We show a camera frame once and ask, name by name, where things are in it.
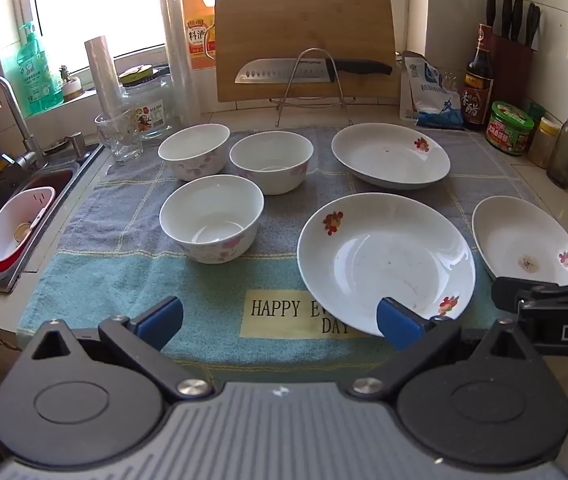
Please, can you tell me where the kitchen knife with black handle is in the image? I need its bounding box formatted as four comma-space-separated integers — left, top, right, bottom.
235, 57, 393, 85

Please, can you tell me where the glass jar with dark lid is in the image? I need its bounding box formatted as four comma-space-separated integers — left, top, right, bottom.
118, 65, 182, 141

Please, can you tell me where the white and red drain basket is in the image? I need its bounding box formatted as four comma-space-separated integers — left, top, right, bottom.
0, 186, 57, 271

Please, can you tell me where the dark vinegar bottle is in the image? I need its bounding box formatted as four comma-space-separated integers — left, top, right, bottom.
465, 23, 495, 131

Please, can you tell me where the steel faucet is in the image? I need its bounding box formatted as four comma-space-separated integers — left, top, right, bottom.
0, 76, 82, 171

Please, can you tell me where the small potted plant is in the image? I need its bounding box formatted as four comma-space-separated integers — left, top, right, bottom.
58, 65, 83, 102

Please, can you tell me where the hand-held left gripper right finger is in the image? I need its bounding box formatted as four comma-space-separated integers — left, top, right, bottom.
351, 297, 545, 401

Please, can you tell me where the yellow spice jar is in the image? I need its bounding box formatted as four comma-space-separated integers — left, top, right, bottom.
529, 117, 562, 168

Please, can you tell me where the dark red knife block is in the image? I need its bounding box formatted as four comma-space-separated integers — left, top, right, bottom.
489, 34, 535, 106

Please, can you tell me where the bamboo cutting board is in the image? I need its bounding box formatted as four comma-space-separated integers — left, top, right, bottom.
214, 0, 401, 103

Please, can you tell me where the short plastic wrap roll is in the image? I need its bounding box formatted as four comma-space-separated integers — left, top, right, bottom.
84, 36, 132, 121

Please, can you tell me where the white and blue salt bag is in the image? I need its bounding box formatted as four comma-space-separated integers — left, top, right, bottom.
400, 51, 466, 130

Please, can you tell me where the window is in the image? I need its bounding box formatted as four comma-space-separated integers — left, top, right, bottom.
0, 0, 430, 76

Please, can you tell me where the green lidded sauce jar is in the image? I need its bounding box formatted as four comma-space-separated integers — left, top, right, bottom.
486, 101, 536, 157

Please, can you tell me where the grey and teal checked towel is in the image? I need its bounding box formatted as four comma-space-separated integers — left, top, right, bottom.
16, 125, 560, 368

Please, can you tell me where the orange cooking oil bottle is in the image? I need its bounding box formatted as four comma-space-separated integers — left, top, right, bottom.
182, 0, 217, 71

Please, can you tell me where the metal wire rack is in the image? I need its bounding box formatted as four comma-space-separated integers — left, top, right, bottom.
274, 47, 353, 127

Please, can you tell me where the white plate with fruit print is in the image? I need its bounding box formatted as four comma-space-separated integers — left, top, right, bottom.
472, 196, 568, 287
331, 123, 451, 190
297, 193, 476, 337

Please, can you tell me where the clear glass cup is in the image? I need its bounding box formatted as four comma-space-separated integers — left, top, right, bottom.
94, 110, 143, 164

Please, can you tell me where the green dish soap bottle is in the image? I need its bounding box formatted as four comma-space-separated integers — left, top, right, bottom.
16, 21, 64, 111

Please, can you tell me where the tall plastic wrap roll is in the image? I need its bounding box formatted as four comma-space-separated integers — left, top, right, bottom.
159, 0, 201, 126

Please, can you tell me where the white bowl with pink flowers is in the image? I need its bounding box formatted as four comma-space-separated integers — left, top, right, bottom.
158, 123, 231, 182
159, 175, 265, 264
229, 131, 314, 196

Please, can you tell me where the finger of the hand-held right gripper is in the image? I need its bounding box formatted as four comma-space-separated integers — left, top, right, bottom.
491, 276, 568, 313

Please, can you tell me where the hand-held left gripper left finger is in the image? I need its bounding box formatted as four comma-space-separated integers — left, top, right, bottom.
24, 296, 215, 401

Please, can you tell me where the steel sink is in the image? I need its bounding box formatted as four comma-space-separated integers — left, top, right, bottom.
0, 142, 104, 293

